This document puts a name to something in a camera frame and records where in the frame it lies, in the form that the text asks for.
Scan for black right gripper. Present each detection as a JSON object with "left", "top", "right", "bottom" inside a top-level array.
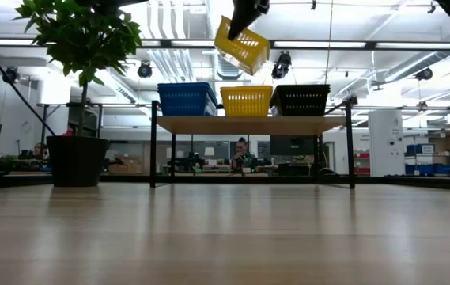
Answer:
[{"left": 227, "top": 0, "right": 271, "bottom": 41}]

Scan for yellow plastic basket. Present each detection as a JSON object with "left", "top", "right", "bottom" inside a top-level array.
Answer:
[
  {"left": 219, "top": 85, "right": 274, "bottom": 118},
  {"left": 213, "top": 14, "right": 271, "bottom": 77}
]

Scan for black plastic basket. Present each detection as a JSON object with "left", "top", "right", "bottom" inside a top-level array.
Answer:
[{"left": 269, "top": 83, "right": 331, "bottom": 117}]

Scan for blue plastic basket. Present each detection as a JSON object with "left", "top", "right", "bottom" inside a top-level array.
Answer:
[{"left": 157, "top": 82, "right": 218, "bottom": 117}]

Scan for black ceiling spotlight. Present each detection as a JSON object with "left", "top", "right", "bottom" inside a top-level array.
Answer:
[
  {"left": 414, "top": 66, "right": 434, "bottom": 82},
  {"left": 270, "top": 51, "right": 293, "bottom": 80},
  {"left": 136, "top": 60, "right": 153, "bottom": 79},
  {"left": 2, "top": 66, "right": 20, "bottom": 84}
]

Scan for long overhead light bar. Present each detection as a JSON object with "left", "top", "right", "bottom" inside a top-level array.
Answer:
[{"left": 0, "top": 38, "right": 450, "bottom": 51}]

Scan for person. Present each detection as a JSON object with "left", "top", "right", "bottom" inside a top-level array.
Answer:
[
  {"left": 230, "top": 136, "right": 258, "bottom": 173},
  {"left": 32, "top": 142, "right": 51, "bottom": 160}
]

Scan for black monitor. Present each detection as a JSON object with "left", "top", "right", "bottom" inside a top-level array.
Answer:
[{"left": 270, "top": 135, "right": 317, "bottom": 157}]

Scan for green leafy plant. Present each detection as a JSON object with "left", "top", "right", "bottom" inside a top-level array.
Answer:
[{"left": 13, "top": 0, "right": 143, "bottom": 138}]

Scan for cardboard boxes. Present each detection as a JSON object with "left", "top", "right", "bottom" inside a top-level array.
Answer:
[{"left": 108, "top": 153, "right": 145, "bottom": 175}]

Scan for black metal rack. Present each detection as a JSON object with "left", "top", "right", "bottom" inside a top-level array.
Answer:
[{"left": 36, "top": 101, "right": 105, "bottom": 138}]

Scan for blue storage bin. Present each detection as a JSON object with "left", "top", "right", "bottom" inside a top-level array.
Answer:
[
  {"left": 404, "top": 163, "right": 450, "bottom": 176},
  {"left": 405, "top": 143, "right": 436, "bottom": 155}
]

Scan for black plant pot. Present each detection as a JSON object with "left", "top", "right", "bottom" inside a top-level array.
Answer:
[{"left": 45, "top": 135, "right": 110, "bottom": 188}]

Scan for thin black cable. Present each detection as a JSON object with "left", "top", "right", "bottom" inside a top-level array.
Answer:
[{"left": 0, "top": 19, "right": 56, "bottom": 138}]

